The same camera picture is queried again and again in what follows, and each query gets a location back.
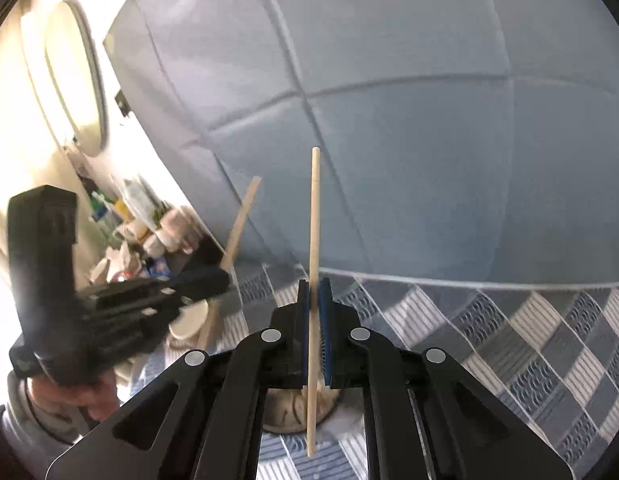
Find blue patterned tablecloth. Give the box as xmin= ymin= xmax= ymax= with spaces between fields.
xmin=206 ymin=263 xmax=619 ymax=479

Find beige ceramic mug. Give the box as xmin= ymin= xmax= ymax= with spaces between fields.
xmin=169 ymin=300 xmax=208 ymax=340

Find wooden chopstick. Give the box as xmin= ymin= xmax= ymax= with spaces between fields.
xmin=196 ymin=177 xmax=262 ymax=350
xmin=306 ymin=146 xmax=321 ymax=458

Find black cylindrical utensil holder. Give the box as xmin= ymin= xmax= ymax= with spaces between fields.
xmin=262 ymin=384 xmax=342 ymax=434

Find pink jar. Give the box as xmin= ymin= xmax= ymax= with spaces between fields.
xmin=156 ymin=208 xmax=200 ymax=255

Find black wall hook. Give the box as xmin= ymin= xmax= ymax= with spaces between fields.
xmin=115 ymin=90 xmax=131 ymax=117

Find left hand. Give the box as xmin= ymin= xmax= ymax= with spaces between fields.
xmin=27 ymin=370 xmax=119 ymax=422

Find blue small box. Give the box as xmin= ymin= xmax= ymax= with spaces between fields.
xmin=144 ymin=256 xmax=172 ymax=278

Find oval wall mirror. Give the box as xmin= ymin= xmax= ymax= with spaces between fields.
xmin=44 ymin=0 xmax=108 ymax=157

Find white pump bottle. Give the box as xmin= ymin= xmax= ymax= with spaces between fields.
xmin=122 ymin=179 xmax=157 ymax=229

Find black side shelf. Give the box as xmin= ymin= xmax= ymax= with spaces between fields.
xmin=165 ymin=236 xmax=230 ymax=285

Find grey-blue fabric backdrop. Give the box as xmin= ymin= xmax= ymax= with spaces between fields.
xmin=104 ymin=0 xmax=619 ymax=284

